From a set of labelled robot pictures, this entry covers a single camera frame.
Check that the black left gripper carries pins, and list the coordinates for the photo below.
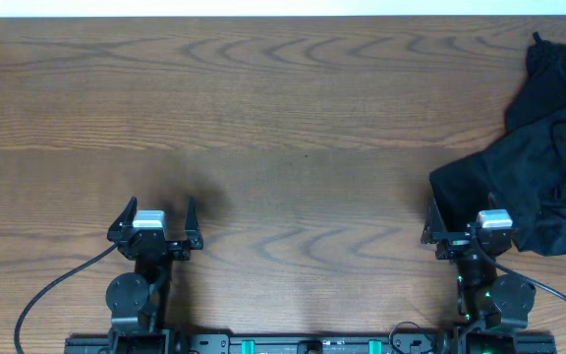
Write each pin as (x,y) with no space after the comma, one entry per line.
(182,254)

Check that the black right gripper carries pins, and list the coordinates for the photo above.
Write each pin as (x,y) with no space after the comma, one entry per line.
(434,233)

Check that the black cloth shorts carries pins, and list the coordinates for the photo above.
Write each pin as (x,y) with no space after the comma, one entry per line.
(524,172)

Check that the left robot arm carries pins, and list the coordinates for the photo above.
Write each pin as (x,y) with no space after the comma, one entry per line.
(138,299)

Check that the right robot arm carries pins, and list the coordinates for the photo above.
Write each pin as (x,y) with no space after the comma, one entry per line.
(495,307)

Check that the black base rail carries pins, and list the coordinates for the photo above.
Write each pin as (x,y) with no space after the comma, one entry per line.
(400,342)

